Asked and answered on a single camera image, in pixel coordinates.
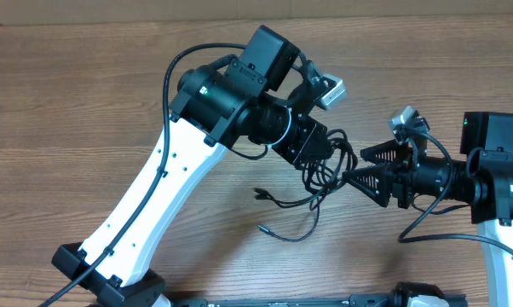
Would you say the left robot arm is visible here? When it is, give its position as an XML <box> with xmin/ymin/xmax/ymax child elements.
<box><xmin>52</xmin><ymin>26</ymin><xmax>346</xmax><ymax>306</ymax></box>

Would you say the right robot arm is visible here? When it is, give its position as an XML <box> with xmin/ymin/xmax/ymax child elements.
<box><xmin>343</xmin><ymin>107</ymin><xmax>513</xmax><ymax>306</ymax></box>

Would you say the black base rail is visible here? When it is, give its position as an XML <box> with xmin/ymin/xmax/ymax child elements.
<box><xmin>170</xmin><ymin>281</ymin><xmax>469</xmax><ymax>307</ymax></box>

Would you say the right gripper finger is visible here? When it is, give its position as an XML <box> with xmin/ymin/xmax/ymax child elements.
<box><xmin>343</xmin><ymin>164</ymin><xmax>393</xmax><ymax>207</ymax></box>
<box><xmin>360</xmin><ymin>139</ymin><xmax>408</xmax><ymax>165</ymax></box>

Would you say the black cable bundle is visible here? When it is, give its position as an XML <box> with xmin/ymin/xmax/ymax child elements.
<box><xmin>253</xmin><ymin>128</ymin><xmax>360</xmax><ymax>243</ymax></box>

